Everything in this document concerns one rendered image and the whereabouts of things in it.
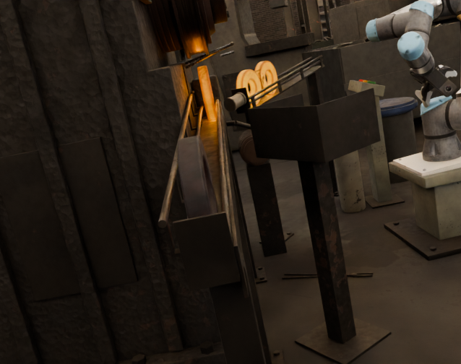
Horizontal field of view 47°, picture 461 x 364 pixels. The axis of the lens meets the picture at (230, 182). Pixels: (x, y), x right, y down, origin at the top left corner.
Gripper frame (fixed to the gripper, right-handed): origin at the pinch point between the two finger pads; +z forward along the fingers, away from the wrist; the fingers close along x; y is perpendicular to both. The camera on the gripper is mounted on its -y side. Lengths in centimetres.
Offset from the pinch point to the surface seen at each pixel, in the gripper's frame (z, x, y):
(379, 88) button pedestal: 36, 7, 43
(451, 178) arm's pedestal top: 15.0, 20.4, -18.6
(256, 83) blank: -5, 41, 67
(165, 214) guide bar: -125, 58, -44
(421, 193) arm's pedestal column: 28.3, 31.1, -9.0
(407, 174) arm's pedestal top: 18.1, 29.3, -3.6
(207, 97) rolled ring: -54, 53, 35
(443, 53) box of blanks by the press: 192, -59, 118
